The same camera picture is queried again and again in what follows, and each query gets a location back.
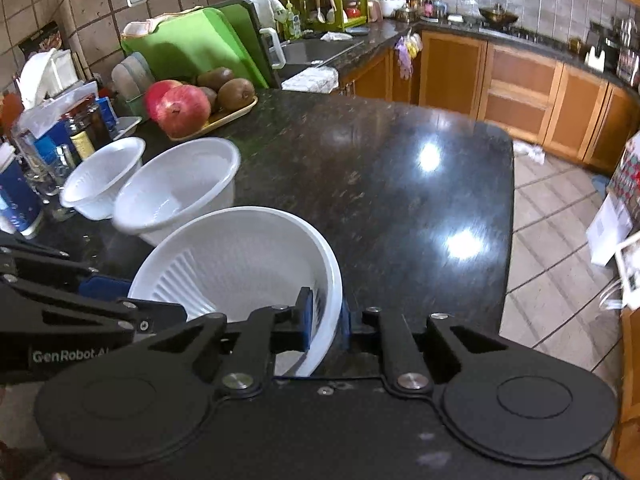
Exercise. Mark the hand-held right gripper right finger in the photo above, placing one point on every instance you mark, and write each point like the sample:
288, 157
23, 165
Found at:
345, 327

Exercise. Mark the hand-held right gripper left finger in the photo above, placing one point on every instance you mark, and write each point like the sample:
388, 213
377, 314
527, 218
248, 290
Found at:
306, 320

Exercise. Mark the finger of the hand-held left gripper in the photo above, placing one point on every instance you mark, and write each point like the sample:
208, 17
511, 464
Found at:
106, 286
35, 252

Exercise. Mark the large white bowl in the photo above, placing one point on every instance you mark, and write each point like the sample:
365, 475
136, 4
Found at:
235, 260

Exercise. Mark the small white bowl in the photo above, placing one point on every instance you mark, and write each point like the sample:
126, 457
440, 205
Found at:
102, 177

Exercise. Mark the medium white bowl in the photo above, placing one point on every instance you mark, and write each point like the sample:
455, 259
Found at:
177, 190

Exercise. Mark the blue white canister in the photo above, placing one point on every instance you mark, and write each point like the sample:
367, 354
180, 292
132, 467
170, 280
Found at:
17, 200

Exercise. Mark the glass measuring cup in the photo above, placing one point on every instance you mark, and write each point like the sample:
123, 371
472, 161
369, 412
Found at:
55, 166

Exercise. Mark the dark sauce jar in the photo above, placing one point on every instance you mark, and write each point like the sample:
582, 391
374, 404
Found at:
82, 144

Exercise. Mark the white takeaway container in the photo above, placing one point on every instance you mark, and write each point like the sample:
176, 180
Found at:
44, 76

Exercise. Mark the stack of white containers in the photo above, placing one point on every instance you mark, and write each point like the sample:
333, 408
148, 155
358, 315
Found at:
132, 79

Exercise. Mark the yellow fruit tray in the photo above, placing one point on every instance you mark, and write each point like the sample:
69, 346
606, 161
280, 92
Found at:
222, 121

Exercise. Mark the black snack bag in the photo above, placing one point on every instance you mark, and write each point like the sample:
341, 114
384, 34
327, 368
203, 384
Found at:
42, 40

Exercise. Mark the brown kiwi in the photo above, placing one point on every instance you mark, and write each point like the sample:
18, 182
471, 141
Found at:
236, 95
215, 78
210, 100

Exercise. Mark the folded white cloth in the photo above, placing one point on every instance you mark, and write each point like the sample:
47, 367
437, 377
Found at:
310, 80

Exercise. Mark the beige cloth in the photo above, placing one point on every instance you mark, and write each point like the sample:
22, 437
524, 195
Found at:
145, 26

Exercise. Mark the light green cutting board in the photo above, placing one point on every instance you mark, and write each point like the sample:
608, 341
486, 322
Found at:
195, 50

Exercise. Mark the kitchen sink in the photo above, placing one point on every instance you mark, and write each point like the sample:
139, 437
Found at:
312, 53

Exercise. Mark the white paper bag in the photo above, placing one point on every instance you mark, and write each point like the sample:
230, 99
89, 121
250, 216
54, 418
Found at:
607, 230

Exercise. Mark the hanging yellow gloves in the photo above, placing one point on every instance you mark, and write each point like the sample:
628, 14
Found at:
407, 53

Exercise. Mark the dark green cutting board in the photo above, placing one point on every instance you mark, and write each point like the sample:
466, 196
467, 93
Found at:
245, 35

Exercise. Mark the white photo box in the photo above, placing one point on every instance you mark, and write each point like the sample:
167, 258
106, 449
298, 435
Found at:
631, 270

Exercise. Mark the wooden side cabinet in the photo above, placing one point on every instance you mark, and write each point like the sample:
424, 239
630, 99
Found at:
630, 410

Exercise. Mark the wooden base cabinets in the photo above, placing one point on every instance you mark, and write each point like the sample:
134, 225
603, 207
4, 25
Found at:
520, 85

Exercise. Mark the green soap bottle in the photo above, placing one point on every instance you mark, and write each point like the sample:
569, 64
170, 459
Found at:
291, 19

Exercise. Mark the green dish rack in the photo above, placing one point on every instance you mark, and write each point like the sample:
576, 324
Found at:
325, 2

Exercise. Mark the patterned gift bag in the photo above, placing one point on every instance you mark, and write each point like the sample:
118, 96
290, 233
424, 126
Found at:
625, 170

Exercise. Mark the dark wok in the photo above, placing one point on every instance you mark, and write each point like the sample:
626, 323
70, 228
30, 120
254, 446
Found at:
497, 16

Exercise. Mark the white knife holder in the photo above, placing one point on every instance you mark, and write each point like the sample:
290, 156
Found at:
595, 58

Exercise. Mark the black coffee machine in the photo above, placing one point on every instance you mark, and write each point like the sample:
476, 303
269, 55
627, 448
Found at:
605, 40

